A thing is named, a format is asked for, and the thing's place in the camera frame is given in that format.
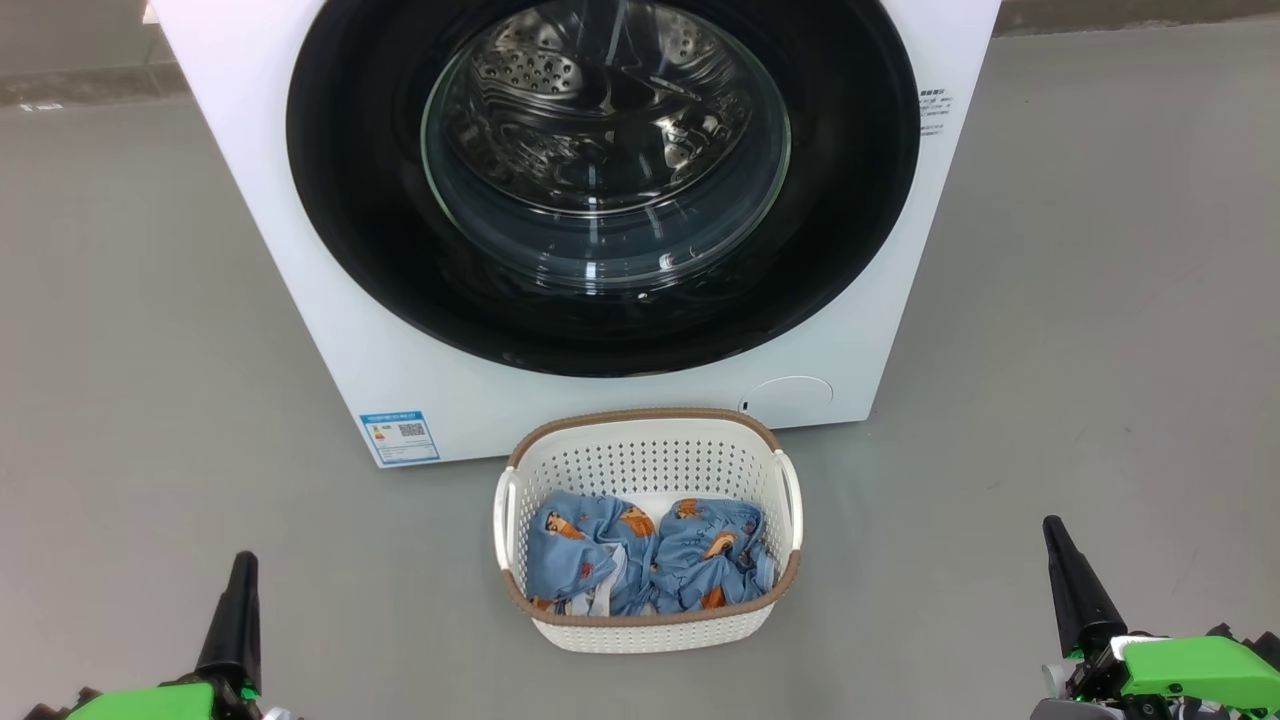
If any black round glass washer door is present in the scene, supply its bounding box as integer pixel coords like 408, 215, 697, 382
285, 0, 922, 379

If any white perforated basket brown rim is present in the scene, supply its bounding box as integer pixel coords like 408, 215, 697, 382
492, 407, 804, 654

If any white front-load washing machine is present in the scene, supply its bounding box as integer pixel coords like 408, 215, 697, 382
148, 0, 1003, 469

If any blue energy label sticker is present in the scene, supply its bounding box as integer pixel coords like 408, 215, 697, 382
360, 409, 442, 468

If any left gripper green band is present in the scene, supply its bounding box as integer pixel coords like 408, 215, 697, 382
25, 551, 303, 720

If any round white filter cover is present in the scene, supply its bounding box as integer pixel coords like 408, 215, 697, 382
742, 376, 834, 417

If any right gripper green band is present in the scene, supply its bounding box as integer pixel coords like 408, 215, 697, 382
1030, 515, 1280, 720

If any blue printed garment white lining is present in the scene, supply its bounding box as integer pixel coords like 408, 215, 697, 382
525, 490, 658, 617

